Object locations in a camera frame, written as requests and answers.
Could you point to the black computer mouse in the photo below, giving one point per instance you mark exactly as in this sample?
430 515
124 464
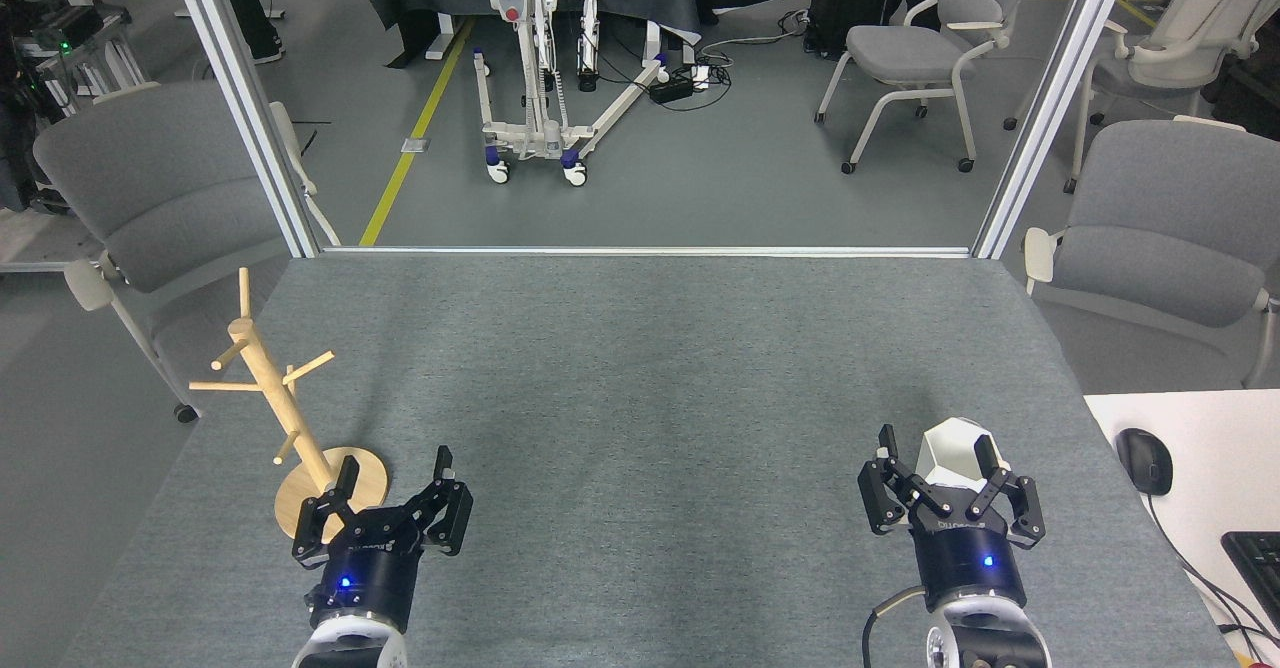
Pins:
1145 460

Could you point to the person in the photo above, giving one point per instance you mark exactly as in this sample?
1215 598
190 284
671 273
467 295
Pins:
250 8

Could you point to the grey chair with cream frame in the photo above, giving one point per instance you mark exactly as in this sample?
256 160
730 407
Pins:
165 188
905 53
1180 43
1170 228

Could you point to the silver table edge rail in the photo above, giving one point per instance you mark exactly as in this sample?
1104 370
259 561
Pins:
650 251

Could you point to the wooden cup rack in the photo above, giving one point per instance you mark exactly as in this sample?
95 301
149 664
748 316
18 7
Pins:
335 493

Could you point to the black keyboard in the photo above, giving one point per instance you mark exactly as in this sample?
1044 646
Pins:
1258 568

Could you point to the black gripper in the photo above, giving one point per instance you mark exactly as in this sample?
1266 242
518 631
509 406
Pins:
365 573
970 563

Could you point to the white stand on wheels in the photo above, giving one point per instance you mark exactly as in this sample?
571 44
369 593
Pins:
530 133

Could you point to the white faceted cup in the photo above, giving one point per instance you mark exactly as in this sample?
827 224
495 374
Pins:
950 453

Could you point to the silver aluminium post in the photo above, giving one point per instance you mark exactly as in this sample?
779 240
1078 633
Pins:
1050 108
250 118

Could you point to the black power strip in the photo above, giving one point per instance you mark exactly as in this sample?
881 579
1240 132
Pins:
672 89

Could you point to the grey floor socket plate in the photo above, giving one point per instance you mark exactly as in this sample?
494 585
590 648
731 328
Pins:
415 145

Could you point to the equipment cart with black device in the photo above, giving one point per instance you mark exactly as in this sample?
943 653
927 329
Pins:
70 33

